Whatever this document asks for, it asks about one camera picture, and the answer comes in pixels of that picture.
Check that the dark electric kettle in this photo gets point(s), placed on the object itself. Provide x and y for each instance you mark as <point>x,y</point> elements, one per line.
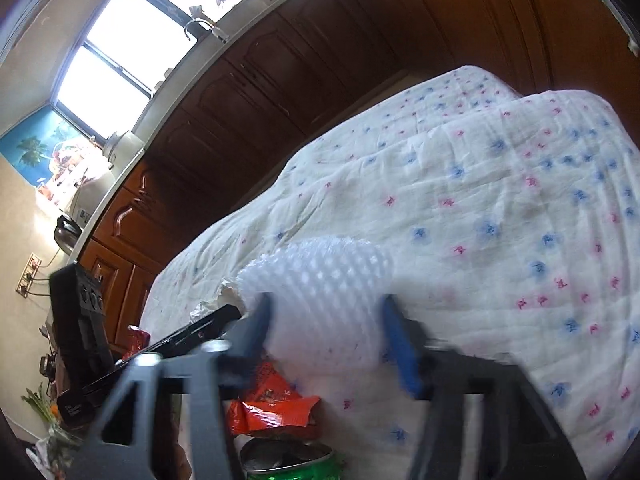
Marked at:
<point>67,232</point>

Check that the red snack wrapper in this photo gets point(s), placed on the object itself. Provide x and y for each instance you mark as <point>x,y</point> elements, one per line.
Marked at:
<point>272,410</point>

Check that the wall socket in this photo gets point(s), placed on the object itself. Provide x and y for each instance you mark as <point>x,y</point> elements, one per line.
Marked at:
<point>28,272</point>

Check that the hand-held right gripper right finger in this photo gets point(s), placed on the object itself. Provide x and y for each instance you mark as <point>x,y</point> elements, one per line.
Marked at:
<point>402,355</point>

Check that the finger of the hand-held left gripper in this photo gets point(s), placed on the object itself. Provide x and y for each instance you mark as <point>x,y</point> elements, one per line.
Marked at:
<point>200,325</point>

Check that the chrome faucet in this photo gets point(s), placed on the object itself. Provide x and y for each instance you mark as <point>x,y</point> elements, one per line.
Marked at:
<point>207,27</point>

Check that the white paper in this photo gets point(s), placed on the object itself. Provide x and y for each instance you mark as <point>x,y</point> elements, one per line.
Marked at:
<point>207,309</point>

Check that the kitchen window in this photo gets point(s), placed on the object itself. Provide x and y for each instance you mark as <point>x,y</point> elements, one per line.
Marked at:
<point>125,25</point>

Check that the red foil wrapper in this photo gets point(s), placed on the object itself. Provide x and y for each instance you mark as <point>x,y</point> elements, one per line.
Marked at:
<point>136,341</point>

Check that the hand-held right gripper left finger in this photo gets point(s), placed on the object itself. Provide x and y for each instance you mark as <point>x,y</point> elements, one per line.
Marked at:
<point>256,327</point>

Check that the white rice cooker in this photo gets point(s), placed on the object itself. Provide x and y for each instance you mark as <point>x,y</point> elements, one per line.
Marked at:
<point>92,195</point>

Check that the white container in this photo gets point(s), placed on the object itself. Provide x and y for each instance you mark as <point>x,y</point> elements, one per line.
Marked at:
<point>119,144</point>

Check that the wooden base cabinets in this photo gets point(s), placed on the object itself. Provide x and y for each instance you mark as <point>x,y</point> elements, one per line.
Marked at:
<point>300,85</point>

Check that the green metal can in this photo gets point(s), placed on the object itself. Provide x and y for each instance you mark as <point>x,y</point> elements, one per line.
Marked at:
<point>282,469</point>

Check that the grey kitchen countertop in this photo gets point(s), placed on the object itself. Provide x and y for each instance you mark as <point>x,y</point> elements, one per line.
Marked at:
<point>165,105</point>

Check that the green leafy vegetables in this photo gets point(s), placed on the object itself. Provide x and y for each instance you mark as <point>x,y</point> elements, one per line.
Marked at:
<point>42,410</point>

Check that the small white foam fruit net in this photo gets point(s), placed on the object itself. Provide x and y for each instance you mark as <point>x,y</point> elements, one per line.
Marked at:
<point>325,300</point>

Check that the blue wall poster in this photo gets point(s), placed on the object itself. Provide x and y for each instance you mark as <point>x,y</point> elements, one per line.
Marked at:
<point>35,152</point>

